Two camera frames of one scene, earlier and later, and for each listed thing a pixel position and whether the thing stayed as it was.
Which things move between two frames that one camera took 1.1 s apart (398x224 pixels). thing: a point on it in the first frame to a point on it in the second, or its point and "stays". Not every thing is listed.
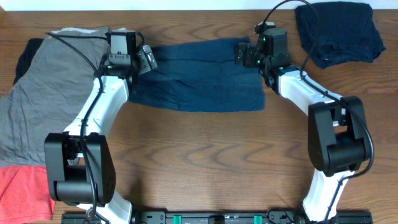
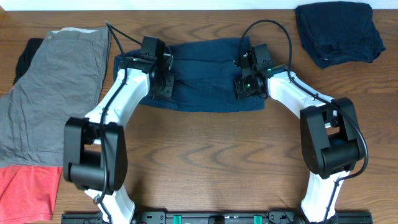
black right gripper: [250, 50] to [240, 92]
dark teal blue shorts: [201, 76] stays
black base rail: [222, 217] stays
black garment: [25, 59] stays
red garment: [25, 195] stays
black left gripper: [137, 62] to [168, 82]
